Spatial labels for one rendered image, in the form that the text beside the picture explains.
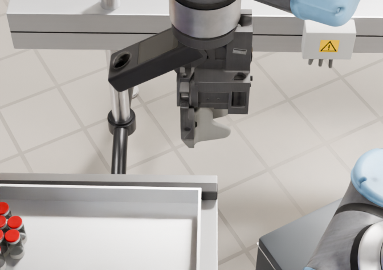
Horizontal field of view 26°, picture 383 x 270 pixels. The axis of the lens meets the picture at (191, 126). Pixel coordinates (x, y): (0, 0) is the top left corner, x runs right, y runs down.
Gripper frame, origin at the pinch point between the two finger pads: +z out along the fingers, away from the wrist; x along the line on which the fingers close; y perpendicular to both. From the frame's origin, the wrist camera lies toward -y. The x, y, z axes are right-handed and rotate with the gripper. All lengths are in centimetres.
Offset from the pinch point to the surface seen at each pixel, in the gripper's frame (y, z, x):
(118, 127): -21, 96, 84
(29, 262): -21.9, 21.4, -5.0
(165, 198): -3.2, 20.3, 5.5
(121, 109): -20, 91, 86
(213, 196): 3.8, 20.7, 6.2
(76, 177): -16.9, 21.6, 10.1
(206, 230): 2.8, 21.6, 0.9
